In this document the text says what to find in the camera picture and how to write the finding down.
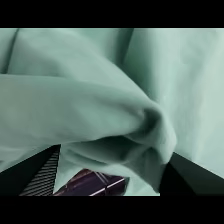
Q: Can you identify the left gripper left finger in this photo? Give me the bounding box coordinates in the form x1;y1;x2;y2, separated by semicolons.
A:
0;144;62;197

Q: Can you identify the mint green garment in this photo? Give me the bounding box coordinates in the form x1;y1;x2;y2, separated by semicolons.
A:
0;28;224;197

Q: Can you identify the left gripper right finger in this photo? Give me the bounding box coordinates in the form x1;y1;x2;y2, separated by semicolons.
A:
158;151;224;197

